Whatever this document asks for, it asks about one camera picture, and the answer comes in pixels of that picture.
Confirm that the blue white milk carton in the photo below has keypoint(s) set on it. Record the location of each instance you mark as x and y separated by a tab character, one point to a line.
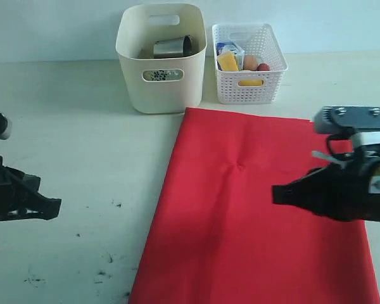
235	48

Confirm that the cream plastic storage bin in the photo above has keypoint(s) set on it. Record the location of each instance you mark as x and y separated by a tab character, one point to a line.
140	27

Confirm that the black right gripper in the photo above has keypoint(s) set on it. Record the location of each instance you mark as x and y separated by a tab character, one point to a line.
351	190

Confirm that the red scalloped table cloth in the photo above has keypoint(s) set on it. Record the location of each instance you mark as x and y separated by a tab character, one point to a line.
217	237

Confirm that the orange red sausage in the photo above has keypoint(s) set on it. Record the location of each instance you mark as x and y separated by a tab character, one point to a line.
263	67

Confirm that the pale green ceramic bowl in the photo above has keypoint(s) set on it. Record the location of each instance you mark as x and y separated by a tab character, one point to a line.
162	75

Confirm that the white perforated plastic basket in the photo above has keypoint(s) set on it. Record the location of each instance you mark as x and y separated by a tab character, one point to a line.
259	40

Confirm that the stainless steel cup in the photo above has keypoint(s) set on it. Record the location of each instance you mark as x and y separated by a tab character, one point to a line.
175	48

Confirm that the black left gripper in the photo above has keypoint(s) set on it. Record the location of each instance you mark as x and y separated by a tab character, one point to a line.
20	198

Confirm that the yellow cheese wedge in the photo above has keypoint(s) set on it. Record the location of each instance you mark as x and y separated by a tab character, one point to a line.
227	62

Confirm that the brown egg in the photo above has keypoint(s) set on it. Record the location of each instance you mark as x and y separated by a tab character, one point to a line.
250	62

